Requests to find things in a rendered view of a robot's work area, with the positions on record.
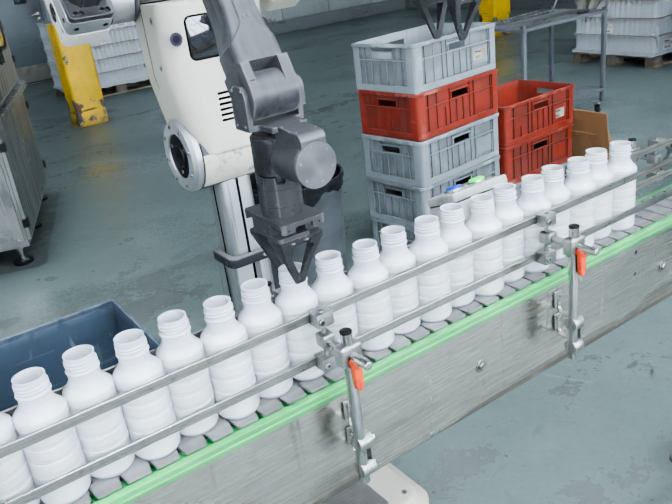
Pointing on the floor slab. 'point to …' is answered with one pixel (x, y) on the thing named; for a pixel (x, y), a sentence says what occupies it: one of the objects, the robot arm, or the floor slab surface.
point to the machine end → (17, 162)
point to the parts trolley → (553, 43)
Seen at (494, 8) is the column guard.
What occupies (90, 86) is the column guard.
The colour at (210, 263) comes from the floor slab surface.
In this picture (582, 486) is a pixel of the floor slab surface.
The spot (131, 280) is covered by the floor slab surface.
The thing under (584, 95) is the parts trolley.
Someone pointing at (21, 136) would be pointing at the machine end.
